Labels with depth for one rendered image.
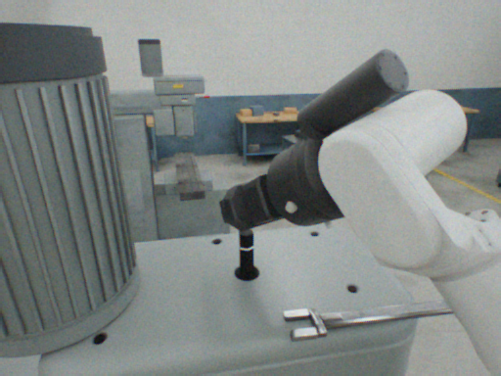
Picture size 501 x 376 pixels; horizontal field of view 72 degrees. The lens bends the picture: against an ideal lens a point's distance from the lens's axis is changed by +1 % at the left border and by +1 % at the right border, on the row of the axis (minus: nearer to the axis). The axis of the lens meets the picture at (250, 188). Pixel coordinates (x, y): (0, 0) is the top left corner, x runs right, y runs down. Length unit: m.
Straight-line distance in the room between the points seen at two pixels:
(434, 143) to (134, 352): 0.36
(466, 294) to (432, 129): 0.12
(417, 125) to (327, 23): 7.20
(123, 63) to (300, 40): 3.36
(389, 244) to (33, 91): 0.31
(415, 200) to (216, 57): 6.75
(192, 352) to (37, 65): 0.32
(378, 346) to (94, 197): 0.37
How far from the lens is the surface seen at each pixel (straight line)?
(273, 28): 7.12
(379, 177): 0.24
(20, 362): 0.66
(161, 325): 0.45
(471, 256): 0.27
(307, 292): 0.48
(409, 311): 0.48
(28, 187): 0.36
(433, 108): 0.31
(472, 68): 9.32
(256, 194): 0.37
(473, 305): 0.30
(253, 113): 6.59
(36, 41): 0.34
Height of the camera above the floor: 2.20
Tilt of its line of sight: 23 degrees down
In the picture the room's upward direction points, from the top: straight up
